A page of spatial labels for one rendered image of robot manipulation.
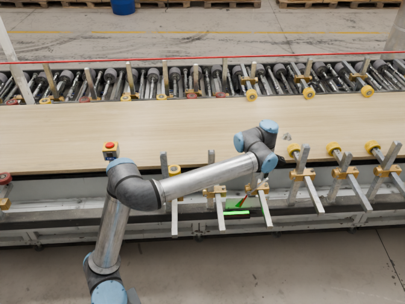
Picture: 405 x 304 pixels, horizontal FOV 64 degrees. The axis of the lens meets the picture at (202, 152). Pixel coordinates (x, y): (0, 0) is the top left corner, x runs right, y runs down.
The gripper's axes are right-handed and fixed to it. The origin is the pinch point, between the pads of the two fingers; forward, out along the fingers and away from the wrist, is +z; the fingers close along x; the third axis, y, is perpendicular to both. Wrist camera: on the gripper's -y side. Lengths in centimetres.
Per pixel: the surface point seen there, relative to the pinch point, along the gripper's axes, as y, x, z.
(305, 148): -21.5, -5.8, -15.2
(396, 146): -71, -6, -14
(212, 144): 23, -43, 11
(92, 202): 103, -22, 40
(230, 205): 15.5, -5.1, 27.6
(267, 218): -1.0, 15.1, 15.0
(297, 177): -21.0, -5.0, 5.8
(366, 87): -101, -95, 3
